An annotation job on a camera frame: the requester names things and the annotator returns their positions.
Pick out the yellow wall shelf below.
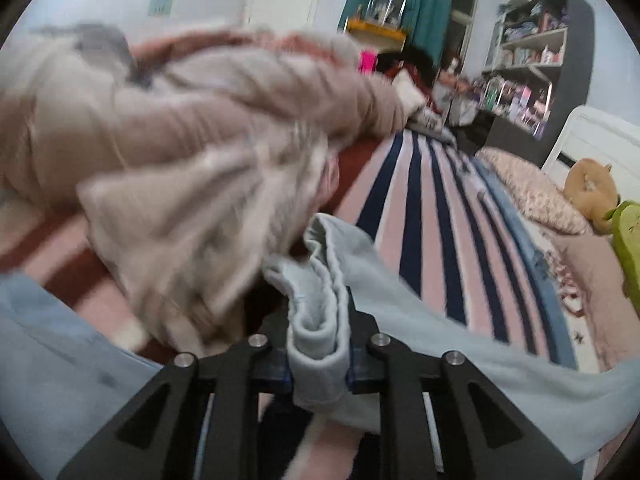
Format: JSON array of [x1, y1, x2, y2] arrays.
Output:
[[345, 17, 408, 51]]

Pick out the pale blue cloth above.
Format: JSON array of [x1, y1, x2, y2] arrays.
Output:
[[0, 270, 168, 480]]

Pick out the dark red clothing pile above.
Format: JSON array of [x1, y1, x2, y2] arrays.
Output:
[[375, 47, 443, 111]]

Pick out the floral pink pillow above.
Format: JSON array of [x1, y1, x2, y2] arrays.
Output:
[[475, 147, 591, 236]]

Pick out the pink navy striped blanket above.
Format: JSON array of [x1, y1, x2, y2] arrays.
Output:
[[0, 127, 576, 480]]

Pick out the teal curtain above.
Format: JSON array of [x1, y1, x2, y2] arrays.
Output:
[[337, 0, 457, 68]]

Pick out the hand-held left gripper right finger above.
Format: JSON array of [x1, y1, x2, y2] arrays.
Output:
[[344, 287, 584, 480]]

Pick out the pink star bed sheet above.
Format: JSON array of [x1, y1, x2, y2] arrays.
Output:
[[542, 220, 640, 373]]

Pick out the green plush toy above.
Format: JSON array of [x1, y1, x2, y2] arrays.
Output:
[[602, 200, 640, 301]]

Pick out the beige clothes pile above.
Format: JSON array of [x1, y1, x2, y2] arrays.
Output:
[[0, 22, 426, 361]]

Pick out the brown plush toy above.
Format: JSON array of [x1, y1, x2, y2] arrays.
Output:
[[564, 158, 621, 233]]

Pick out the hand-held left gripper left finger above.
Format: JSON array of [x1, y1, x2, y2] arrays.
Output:
[[57, 304, 294, 480]]

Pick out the light grey-blue pants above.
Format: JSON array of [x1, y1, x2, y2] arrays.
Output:
[[262, 212, 640, 478]]

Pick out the grey bookshelf with toys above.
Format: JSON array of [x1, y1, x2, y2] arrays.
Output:
[[475, 0, 596, 168]]

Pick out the white bed headboard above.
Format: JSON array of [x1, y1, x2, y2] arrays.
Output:
[[542, 105, 640, 201]]

